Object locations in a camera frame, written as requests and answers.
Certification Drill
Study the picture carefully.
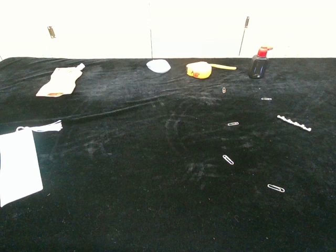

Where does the black velvet tablecloth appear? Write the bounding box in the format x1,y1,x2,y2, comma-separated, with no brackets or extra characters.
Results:
0,57,336,252

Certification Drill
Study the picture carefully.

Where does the pale blue round lid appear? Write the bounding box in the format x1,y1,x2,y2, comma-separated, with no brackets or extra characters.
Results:
146,59,172,75

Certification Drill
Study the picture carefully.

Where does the yellow tape measure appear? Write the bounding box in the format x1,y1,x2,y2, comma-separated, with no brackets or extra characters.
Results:
186,61,237,79

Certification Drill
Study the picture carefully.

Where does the black bottle red cap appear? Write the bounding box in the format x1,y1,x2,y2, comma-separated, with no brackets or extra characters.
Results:
248,46,274,79

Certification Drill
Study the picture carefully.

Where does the beige spouted pouch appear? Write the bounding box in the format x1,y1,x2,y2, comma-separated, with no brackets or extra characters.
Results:
35,62,86,98

